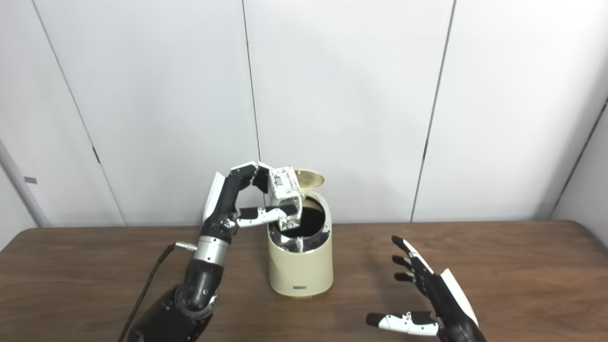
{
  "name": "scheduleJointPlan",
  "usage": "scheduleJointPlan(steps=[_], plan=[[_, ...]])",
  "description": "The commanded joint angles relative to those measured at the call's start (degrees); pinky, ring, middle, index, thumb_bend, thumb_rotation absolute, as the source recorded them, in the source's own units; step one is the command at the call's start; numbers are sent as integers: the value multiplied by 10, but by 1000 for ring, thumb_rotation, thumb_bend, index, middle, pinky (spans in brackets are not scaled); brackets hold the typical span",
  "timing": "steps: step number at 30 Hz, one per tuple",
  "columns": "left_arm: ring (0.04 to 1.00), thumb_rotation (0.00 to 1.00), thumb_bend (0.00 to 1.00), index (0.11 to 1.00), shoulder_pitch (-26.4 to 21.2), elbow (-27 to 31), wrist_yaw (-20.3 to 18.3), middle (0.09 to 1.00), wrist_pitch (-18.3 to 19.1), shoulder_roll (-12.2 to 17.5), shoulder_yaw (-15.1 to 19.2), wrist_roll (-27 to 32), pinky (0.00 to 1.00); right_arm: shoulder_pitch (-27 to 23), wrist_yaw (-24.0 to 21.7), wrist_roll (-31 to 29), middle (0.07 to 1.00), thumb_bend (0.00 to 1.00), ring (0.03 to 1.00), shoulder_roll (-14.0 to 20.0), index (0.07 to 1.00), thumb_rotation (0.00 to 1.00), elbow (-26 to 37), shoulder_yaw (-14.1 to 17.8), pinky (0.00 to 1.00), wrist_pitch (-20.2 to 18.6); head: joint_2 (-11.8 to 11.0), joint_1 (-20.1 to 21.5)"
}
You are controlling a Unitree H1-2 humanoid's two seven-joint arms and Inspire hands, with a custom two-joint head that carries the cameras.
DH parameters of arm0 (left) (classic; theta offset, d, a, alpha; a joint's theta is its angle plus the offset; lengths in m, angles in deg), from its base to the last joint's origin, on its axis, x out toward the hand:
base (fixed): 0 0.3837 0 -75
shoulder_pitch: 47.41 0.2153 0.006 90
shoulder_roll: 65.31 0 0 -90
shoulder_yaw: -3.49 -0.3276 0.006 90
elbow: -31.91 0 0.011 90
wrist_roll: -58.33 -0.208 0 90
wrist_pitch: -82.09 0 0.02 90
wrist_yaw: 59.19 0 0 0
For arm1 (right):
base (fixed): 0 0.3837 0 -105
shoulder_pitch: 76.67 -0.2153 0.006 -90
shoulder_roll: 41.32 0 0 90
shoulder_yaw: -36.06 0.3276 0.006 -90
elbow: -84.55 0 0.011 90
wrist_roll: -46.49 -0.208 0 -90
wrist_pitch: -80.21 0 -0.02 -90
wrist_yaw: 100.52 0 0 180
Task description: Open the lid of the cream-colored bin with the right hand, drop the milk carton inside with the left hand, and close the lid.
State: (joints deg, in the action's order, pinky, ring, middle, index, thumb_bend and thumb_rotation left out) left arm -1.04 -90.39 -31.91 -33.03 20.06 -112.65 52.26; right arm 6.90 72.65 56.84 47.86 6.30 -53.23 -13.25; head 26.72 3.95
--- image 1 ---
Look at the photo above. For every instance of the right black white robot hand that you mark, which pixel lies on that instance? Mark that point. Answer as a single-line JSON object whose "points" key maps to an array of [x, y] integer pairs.
{"points": [[446, 304]]}

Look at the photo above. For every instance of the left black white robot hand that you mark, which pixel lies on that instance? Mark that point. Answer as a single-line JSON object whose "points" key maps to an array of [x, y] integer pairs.
{"points": [[221, 209]]}

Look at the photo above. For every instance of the small white green milk carton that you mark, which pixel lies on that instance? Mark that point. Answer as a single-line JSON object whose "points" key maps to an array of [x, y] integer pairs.
{"points": [[285, 187]]}

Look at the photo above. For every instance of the round cream bin lid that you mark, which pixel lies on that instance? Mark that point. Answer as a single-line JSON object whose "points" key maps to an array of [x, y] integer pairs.
{"points": [[311, 179]]}

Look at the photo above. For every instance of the cream-colored cylindrical bin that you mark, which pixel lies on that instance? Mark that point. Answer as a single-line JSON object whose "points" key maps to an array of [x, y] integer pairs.
{"points": [[300, 270]]}

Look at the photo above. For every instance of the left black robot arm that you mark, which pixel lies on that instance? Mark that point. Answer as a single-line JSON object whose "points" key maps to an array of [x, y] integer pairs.
{"points": [[199, 285]]}

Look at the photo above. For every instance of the black wall panel hinge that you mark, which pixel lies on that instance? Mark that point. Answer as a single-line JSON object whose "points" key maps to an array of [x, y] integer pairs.
{"points": [[96, 155]]}

